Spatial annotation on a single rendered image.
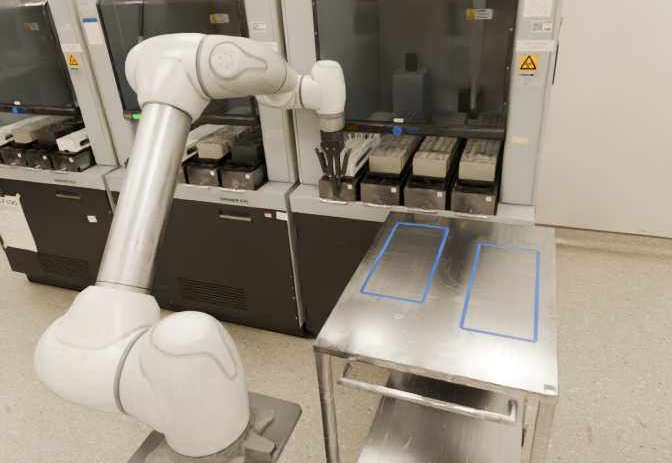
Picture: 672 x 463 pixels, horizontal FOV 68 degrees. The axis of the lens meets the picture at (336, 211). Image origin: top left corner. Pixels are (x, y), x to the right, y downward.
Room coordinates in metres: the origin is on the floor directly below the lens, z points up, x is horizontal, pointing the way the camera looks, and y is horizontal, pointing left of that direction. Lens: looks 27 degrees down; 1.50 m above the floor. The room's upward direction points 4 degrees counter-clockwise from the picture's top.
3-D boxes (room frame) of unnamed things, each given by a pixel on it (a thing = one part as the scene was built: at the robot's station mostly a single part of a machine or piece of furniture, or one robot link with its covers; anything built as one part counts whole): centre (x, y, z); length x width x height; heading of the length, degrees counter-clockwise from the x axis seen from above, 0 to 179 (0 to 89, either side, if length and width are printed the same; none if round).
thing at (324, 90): (1.57, 0.01, 1.14); 0.13 x 0.11 x 0.16; 72
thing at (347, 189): (1.88, -0.13, 0.78); 0.73 x 0.14 x 0.09; 158
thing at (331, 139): (1.57, 0.00, 0.96); 0.08 x 0.07 x 0.09; 68
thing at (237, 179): (2.04, 0.24, 0.78); 0.73 x 0.14 x 0.09; 158
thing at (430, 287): (0.95, -0.26, 0.41); 0.67 x 0.46 x 0.82; 158
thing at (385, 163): (1.61, -0.18, 0.85); 0.12 x 0.02 x 0.06; 69
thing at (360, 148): (1.76, -0.08, 0.83); 0.30 x 0.10 x 0.06; 158
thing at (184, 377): (0.66, 0.27, 0.87); 0.18 x 0.16 x 0.22; 72
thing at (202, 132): (2.03, 0.58, 0.83); 0.30 x 0.10 x 0.06; 158
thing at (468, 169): (1.50, -0.47, 0.85); 0.12 x 0.02 x 0.06; 67
